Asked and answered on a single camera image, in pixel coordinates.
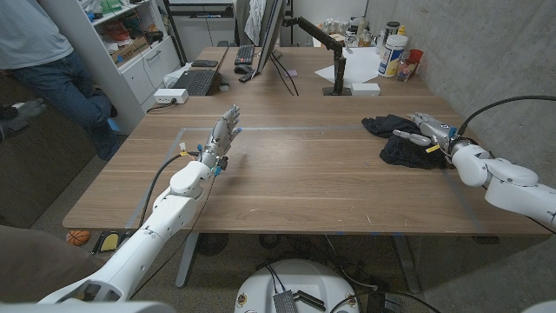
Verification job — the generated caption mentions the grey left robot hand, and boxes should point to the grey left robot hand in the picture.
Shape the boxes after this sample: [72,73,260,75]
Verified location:
[198,103,243,170]

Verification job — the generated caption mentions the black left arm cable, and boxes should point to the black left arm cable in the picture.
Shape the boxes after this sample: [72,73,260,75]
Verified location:
[137,150,200,227]

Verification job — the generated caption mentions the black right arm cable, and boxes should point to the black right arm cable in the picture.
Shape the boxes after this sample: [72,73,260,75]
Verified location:
[455,95,556,138]

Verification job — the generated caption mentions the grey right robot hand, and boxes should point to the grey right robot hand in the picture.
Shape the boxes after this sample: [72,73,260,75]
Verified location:
[392,111,460,153]

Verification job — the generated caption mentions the black shorts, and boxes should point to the black shorts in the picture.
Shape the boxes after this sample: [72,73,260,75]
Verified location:
[361,114,455,170]

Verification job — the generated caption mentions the white paper sheet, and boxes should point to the white paper sheet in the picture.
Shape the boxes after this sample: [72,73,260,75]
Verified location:
[314,46,383,86]

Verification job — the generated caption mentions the small white box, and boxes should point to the small white box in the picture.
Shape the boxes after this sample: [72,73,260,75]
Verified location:
[349,82,381,97]

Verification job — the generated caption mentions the white power box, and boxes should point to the white power box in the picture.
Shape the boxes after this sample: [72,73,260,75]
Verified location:
[153,88,190,105]

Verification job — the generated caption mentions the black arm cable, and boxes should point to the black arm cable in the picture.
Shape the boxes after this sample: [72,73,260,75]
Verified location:
[137,150,200,227]
[455,95,556,138]

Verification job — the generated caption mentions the white shelf cabinet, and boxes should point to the white shelf cabinet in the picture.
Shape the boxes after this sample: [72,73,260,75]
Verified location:
[38,0,182,136]

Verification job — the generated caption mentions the person in grey shirt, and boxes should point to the person in grey shirt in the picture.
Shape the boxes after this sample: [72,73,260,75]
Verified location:
[0,0,118,162]

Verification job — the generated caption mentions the round black floor fan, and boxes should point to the round black floor fan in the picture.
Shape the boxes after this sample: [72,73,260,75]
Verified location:
[195,233,230,256]

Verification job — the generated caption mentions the small orange basketball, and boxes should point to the small orange basketball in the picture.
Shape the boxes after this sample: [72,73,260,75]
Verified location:
[65,230,91,247]

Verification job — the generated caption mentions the black laptop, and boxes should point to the black laptop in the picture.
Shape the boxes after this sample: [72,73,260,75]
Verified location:
[172,68,219,97]

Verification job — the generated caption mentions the grey shoe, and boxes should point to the grey shoe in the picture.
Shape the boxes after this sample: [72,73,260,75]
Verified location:
[12,98,47,122]

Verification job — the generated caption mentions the black monitor cable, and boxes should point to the black monitor cable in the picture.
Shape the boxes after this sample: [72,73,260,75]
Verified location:
[269,54,300,97]

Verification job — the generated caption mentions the hanging pale cloth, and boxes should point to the hanging pale cloth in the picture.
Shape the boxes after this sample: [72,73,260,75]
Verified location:
[243,0,267,47]

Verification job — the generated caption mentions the yellow black floor item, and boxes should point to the yellow black floor item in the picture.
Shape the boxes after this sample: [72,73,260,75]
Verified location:
[90,230,128,255]

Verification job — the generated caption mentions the brown chair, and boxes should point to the brown chair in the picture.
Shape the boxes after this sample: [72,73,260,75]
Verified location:
[0,223,109,304]

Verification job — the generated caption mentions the whiteboard with black frame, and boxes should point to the whiteboard with black frame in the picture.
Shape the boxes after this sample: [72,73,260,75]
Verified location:
[163,0,238,66]

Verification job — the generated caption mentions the white canister blue label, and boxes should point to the white canister blue label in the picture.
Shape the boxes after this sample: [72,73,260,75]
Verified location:
[377,34,408,79]

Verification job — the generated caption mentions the black keyboard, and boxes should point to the black keyboard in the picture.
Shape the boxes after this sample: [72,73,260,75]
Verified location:
[234,44,255,66]

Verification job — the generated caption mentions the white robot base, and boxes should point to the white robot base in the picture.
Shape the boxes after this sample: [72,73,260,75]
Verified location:
[234,259,361,313]

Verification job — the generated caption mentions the grey table leg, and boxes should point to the grey table leg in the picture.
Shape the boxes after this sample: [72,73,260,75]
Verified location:
[175,232,200,290]
[390,234,421,295]

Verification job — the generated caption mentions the clear glass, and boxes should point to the clear glass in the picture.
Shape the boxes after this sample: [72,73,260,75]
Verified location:
[395,58,418,83]

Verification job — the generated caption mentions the black computer monitor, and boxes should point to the black computer monitor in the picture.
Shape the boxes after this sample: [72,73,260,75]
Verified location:
[255,0,288,75]

